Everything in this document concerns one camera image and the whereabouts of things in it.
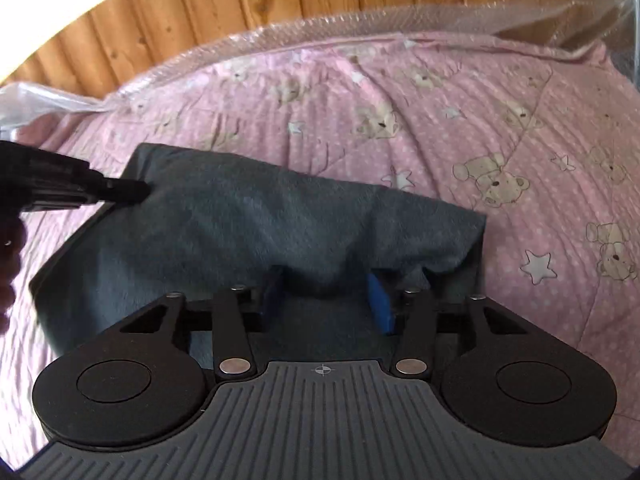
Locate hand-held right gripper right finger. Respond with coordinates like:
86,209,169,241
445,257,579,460
367,267,528,378

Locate pink bear print blanket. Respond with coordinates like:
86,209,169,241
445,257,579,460
0,35,640,466

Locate grey knit garment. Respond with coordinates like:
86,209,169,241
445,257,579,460
29,142,488,376

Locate wooden headboard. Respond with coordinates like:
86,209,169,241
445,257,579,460
0,0,591,101

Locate person's left hand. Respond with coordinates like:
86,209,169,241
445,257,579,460
0,212,26,336

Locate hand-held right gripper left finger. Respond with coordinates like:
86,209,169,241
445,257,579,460
119,265,283,378

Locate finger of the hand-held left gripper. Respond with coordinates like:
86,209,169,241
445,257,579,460
97,176,149,206

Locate clear plastic sheet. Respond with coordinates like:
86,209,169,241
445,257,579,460
0,0,640,126

